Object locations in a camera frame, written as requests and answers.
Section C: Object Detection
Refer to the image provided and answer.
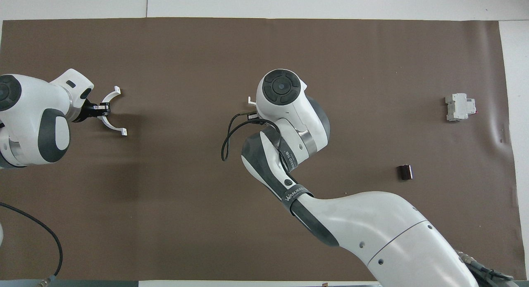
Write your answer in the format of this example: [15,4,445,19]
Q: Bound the grey braided cable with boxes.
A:
[455,250,515,287]

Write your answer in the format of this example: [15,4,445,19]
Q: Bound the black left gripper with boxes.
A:
[73,98,111,123]

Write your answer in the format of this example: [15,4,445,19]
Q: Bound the brown table mat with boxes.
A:
[0,17,524,282]

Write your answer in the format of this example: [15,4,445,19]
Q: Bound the grey circuit breaker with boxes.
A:
[445,93,477,122]

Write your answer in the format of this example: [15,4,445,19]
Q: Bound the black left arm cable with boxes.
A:
[0,202,64,285]

